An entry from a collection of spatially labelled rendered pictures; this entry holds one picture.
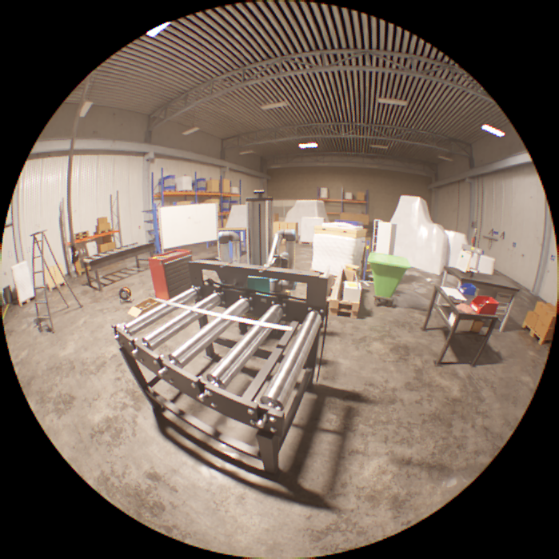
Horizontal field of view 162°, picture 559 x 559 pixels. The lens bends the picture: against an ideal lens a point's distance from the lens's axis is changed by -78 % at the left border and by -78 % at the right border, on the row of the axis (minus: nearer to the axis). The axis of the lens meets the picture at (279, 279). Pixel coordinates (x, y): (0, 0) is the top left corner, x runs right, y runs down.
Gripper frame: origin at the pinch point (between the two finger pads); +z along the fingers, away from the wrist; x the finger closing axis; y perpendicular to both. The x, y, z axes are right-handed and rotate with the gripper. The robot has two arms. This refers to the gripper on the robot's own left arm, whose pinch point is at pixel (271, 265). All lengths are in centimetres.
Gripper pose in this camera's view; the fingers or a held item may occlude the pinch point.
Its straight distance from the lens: 161.4
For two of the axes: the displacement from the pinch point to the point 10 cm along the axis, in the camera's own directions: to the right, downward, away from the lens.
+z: -3.6, 3.1, -8.8
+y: -9.3, -1.2, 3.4
